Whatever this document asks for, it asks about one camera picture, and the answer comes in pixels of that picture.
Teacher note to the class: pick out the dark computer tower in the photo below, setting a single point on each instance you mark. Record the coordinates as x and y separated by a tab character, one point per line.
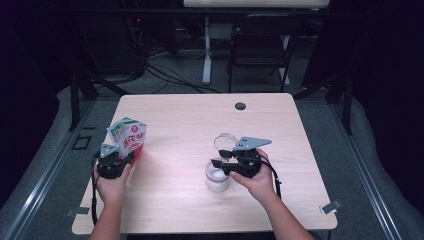
136	40

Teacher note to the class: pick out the black metal stand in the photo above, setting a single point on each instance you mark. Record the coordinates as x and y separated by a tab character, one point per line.
75	100
346	106

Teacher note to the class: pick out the aluminium floor rail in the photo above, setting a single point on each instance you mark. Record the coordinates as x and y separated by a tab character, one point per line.
43	186
370	186

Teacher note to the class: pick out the black folding chair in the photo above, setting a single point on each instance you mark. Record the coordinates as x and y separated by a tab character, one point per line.
260	43

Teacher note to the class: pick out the grey tape strip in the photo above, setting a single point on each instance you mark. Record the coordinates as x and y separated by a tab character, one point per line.
78	211
330	207

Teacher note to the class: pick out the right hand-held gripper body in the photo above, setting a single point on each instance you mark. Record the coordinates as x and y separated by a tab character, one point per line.
248	163

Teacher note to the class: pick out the red and white plastic bag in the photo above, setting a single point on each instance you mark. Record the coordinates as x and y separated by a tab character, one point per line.
128	136

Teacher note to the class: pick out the white desk leg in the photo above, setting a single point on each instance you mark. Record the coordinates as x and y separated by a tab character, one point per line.
207	60

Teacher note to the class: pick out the dark round table grommet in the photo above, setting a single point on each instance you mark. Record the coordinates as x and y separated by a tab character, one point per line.
240	106

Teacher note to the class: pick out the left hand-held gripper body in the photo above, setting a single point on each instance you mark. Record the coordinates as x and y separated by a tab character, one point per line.
110	166

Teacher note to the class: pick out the person's left hand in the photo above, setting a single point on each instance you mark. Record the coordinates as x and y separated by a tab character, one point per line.
110	191

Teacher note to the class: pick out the person's right hand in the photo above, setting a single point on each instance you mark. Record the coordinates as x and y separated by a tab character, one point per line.
261	188

